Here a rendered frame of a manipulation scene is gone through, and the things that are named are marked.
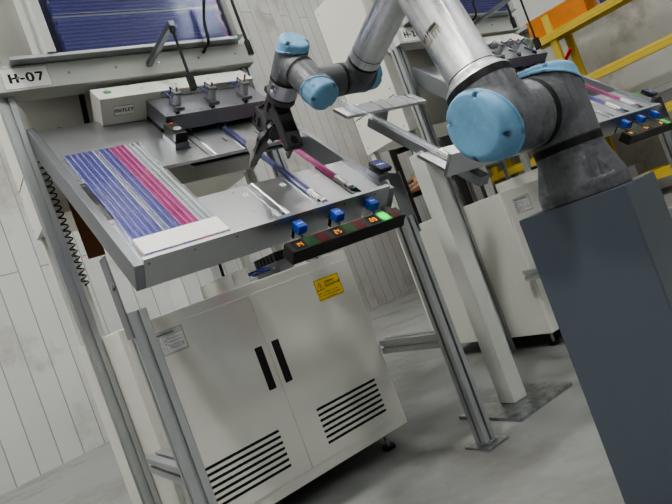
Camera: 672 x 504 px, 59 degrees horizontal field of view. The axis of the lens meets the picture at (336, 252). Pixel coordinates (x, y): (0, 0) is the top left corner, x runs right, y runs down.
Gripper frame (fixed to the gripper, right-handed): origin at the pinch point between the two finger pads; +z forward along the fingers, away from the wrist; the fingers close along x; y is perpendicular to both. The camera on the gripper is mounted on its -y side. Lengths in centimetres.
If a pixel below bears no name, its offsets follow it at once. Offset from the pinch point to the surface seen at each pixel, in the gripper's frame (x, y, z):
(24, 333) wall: 41, 146, 247
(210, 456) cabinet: 39, -49, 45
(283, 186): 3.5, -10.9, -2.1
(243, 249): 24.3, -26.5, -2.9
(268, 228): 18.0, -25.6, -6.4
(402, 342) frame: -21, -50, 32
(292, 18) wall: -312, 392, 196
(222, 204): 21.4, -11.6, -2.2
